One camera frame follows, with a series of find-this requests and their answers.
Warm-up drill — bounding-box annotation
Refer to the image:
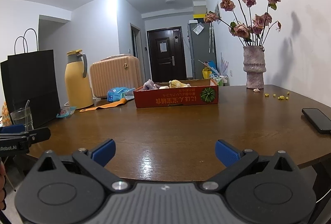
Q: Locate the yellow white plush toy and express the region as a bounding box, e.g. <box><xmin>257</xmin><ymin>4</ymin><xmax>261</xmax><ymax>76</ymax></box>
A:
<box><xmin>169</xmin><ymin>79</ymin><xmax>191</xmax><ymax>89</ymax></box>

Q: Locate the person's left hand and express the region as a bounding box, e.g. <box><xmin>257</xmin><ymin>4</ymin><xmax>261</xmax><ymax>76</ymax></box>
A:
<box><xmin>0</xmin><ymin>161</ymin><xmax>6</xmax><ymax>211</ymax></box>

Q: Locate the drinking glass with straw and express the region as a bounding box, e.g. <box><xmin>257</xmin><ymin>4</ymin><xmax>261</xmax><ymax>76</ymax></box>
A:
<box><xmin>10</xmin><ymin>100</ymin><xmax>34</xmax><ymax>131</ymax></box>

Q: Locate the small snack packet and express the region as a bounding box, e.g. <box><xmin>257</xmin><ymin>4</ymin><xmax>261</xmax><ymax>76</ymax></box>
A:
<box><xmin>56</xmin><ymin>106</ymin><xmax>76</xmax><ymax>118</ymax></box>

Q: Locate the black paper bag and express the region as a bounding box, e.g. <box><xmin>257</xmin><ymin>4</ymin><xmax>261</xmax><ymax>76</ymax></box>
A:
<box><xmin>1</xmin><ymin>35</ymin><xmax>61</xmax><ymax>128</ymax></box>

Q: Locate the yellow thermos jug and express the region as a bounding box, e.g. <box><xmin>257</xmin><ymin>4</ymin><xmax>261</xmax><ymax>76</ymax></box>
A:
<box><xmin>65</xmin><ymin>49</ymin><xmax>94</xmax><ymax>109</ymax></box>

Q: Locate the blue tissue pack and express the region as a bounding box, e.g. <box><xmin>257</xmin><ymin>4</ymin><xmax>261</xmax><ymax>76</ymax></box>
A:
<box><xmin>107</xmin><ymin>87</ymin><xmax>135</xmax><ymax>102</ymax></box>

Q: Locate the orange cardboard box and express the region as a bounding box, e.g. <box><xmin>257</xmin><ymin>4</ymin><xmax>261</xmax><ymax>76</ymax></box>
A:
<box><xmin>133</xmin><ymin>78</ymin><xmax>219</xmax><ymax>108</ymax></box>

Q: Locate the black smartphone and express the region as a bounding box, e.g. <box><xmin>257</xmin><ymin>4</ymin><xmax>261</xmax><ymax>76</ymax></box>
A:
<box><xmin>302</xmin><ymin>108</ymin><xmax>331</xmax><ymax>134</ymax></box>

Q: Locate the pink fluffy cloth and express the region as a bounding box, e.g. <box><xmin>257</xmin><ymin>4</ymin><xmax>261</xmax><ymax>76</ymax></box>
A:
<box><xmin>143</xmin><ymin>79</ymin><xmax>160</xmax><ymax>90</ymax></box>

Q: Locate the peach hard-shell suitcase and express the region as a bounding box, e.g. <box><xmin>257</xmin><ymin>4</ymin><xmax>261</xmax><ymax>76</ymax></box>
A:
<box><xmin>90</xmin><ymin>54</ymin><xmax>143</xmax><ymax>98</ymax></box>

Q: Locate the pink ribbed vase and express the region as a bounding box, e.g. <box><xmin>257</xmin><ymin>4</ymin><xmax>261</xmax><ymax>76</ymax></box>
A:
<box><xmin>243</xmin><ymin>46</ymin><xmax>266</xmax><ymax>90</ymax></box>

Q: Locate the dried pink roses bouquet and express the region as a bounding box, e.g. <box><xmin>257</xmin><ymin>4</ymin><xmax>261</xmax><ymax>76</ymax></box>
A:
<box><xmin>204</xmin><ymin>0</ymin><xmax>282</xmax><ymax>50</ymax></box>

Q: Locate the grey tall cabinet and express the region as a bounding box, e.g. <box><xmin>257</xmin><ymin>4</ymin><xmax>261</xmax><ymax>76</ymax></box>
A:
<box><xmin>187</xmin><ymin>23</ymin><xmax>217</xmax><ymax>79</ymax></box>

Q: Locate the dark brown entrance door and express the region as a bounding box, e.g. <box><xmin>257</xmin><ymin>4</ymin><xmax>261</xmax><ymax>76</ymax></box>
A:
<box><xmin>147</xmin><ymin>27</ymin><xmax>187</xmax><ymax>82</ymax></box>

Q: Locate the wire storage rack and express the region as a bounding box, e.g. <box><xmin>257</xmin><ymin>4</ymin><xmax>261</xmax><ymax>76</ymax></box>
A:
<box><xmin>210</xmin><ymin>73</ymin><xmax>229</xmax><ymax>86</ymax></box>

